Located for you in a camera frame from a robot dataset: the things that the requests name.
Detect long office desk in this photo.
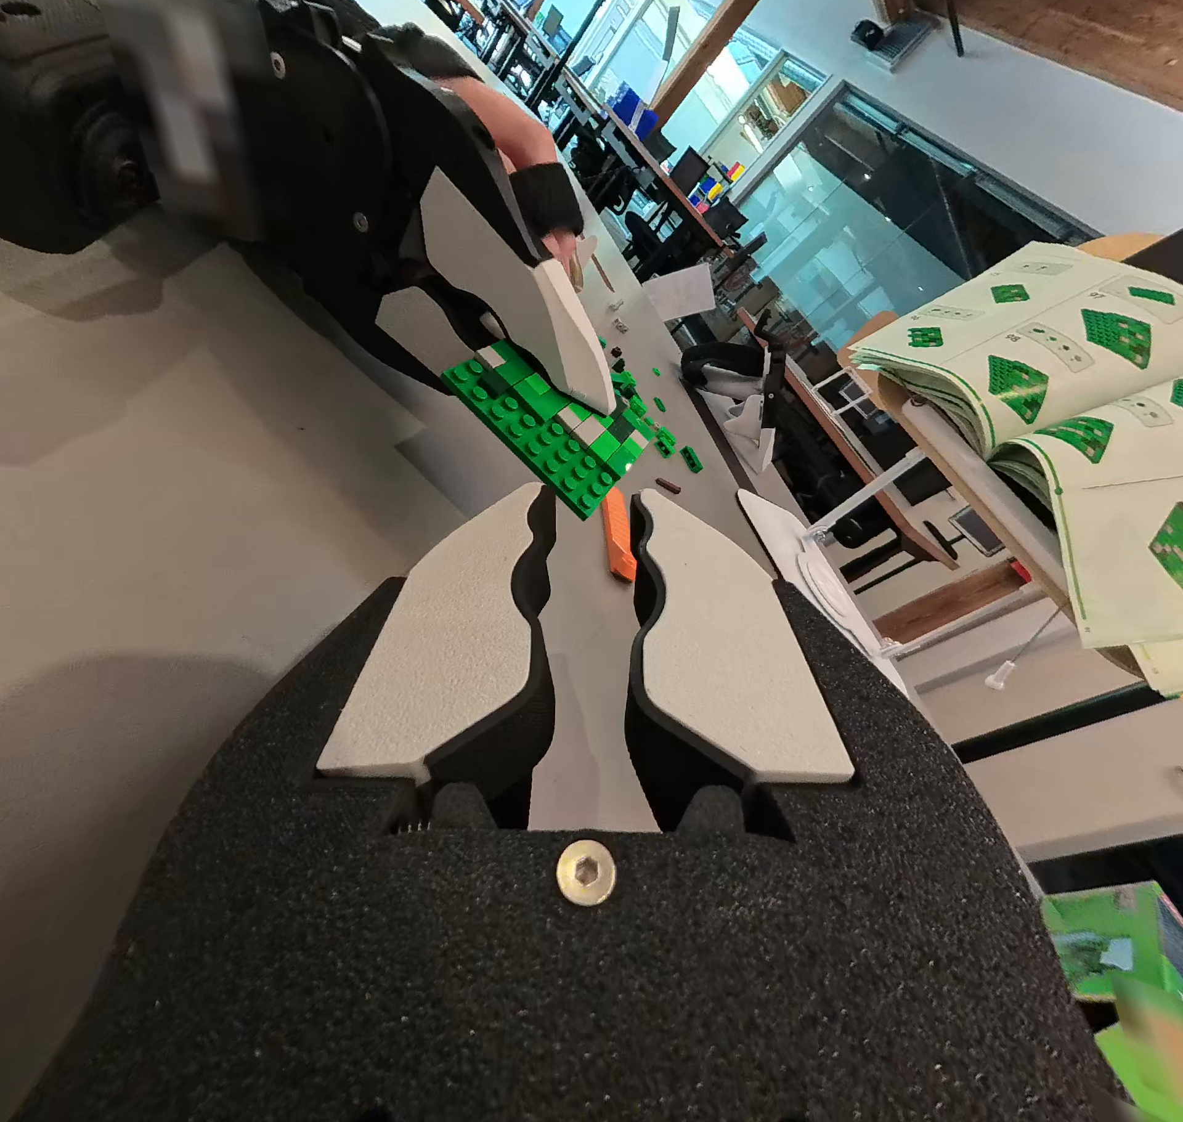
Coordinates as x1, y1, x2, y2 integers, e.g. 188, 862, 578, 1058
364, 0, 732, 255

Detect white paper sheet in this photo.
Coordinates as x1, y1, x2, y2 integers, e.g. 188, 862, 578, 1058
641, 261, 719, 320

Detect scattered small lego pieces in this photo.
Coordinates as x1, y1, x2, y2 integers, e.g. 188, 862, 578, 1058
591, 293, 705, 476

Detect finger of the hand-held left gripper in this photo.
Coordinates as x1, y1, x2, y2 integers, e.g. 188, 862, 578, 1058
373, 287, 511, 373
419, 165, 620, 417

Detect green cardboard lego box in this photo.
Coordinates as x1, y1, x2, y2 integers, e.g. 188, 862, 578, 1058
1039, 881, 1183, 1122

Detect white plastic wedge part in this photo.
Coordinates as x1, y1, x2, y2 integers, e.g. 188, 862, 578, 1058
724, 390, 778, 478

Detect green lego plate with tiles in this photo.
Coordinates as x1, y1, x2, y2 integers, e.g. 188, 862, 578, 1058
440, 335, 654, 522

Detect person's left hand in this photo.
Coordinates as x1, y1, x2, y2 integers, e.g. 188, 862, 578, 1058
452, 78, 599, 297

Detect orange brick separator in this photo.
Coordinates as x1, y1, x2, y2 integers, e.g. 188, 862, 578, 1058
599, 486, 641, 583

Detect white rounded tray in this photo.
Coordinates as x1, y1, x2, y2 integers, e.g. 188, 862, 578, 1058
736, 488, 913, 680

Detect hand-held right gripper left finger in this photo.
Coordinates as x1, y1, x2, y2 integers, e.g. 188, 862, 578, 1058
316, 482, 557, 785

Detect brown-edged desk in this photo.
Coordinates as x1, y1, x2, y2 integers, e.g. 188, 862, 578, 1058
736, 306, 961, 572

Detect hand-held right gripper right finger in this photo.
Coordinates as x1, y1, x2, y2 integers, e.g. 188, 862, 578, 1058
625, 488, 856, 787

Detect small tablet screen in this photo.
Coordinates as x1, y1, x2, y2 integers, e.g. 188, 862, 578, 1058
948, 503, 1005, 558

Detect glass window wall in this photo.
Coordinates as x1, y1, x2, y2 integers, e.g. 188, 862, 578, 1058
730, 78, 1102, 358

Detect wooden ceiling beam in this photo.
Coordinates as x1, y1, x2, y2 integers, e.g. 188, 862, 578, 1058
648, 0, 807, 118

